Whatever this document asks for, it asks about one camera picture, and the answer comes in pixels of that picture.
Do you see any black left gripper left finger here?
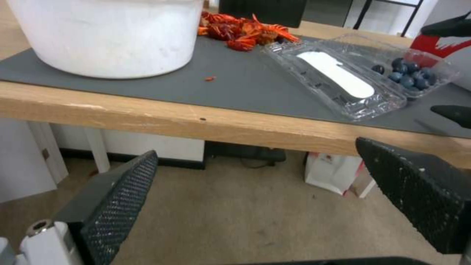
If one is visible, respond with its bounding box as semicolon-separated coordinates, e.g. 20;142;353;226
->
14;150;159;265

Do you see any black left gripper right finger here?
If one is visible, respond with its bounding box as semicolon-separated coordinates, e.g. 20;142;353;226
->
355;137;471;254

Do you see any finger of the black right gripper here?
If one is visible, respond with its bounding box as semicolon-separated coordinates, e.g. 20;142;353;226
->
420;12;471;37
430;105;471;129

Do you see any white paper shopping bag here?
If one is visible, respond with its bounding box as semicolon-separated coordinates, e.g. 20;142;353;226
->
304;151;377;198

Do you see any white label on container lid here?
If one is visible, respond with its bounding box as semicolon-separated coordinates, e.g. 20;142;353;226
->
295;52;376;98

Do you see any clear plastic takeout container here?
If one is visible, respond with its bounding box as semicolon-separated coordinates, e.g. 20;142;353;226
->
260;32;461;123

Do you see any white table leg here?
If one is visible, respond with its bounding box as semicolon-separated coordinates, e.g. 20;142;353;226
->
83;127;111;174

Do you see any white cabinet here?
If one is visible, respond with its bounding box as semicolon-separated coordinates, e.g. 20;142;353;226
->
0;118;70;204

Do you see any large white plastic bucket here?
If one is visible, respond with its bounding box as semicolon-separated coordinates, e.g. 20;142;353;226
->
6;0;205;80

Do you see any grey table mat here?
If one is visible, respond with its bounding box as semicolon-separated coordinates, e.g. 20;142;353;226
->
0;34;471;139

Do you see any black chair back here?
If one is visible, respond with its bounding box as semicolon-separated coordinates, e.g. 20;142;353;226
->
218;0;308;29

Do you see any red crayfish shell pile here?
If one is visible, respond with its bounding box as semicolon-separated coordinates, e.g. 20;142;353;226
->
198;11;302;52

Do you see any black metal frame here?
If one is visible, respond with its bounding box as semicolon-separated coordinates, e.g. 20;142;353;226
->
352;0;425;38

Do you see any black cable bundle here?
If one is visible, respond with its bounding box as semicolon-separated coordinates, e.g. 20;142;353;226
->
205;141;288;168

